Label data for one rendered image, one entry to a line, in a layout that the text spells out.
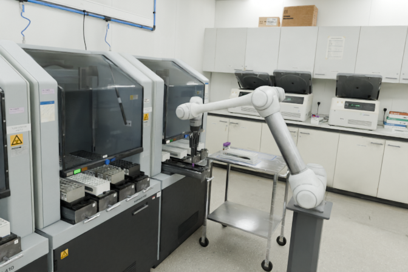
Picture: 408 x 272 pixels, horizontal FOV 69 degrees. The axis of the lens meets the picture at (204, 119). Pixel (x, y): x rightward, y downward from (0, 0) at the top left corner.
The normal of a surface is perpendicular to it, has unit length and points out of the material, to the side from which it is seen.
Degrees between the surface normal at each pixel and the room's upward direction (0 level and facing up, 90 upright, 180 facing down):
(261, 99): 85
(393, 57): 90
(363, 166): 90
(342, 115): 90
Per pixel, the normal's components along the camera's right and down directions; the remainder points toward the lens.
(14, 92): 0.88, 0.13
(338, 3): -0.47, 0.12
